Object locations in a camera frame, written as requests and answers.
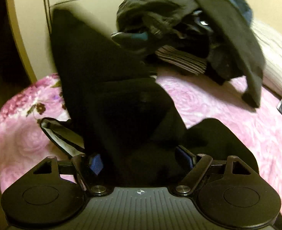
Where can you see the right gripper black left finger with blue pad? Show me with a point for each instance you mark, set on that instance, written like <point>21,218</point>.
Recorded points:
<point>75,177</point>

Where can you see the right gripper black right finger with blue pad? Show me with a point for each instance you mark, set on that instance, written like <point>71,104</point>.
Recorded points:
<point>200,164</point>

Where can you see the black garment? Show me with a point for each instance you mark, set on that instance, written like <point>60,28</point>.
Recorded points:
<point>124,116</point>

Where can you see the pile of dark clothes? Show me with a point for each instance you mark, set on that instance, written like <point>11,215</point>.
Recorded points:
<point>210,37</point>

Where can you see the cream wardrobe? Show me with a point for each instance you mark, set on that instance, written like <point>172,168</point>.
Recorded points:
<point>30,24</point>

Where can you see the pink floral blanket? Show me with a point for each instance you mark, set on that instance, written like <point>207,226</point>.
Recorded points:
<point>23,144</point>

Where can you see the white striped duvet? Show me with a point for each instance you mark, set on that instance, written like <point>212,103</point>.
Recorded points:
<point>270,42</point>

